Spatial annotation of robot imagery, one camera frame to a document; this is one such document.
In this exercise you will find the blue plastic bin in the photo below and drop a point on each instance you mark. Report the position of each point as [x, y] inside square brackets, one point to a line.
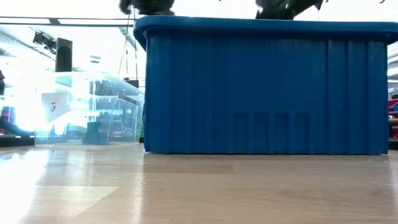
[264, 93]

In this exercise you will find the clear plastic container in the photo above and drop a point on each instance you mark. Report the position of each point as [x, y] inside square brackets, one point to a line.
[93, 124]

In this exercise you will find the dark round ceiling fixture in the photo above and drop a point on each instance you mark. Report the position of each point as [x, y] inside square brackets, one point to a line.
[94, 57]

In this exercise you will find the black spotlight cluster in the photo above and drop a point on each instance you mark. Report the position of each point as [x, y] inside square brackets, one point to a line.
[43, 40]

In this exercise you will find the red storage bin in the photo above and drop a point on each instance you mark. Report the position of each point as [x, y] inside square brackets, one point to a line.
[393, 105]

